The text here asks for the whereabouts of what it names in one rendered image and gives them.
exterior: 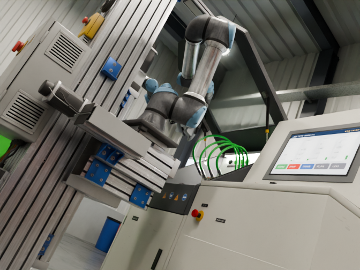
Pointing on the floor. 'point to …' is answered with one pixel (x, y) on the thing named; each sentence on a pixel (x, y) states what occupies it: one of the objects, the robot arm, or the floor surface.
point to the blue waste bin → (107, 234)
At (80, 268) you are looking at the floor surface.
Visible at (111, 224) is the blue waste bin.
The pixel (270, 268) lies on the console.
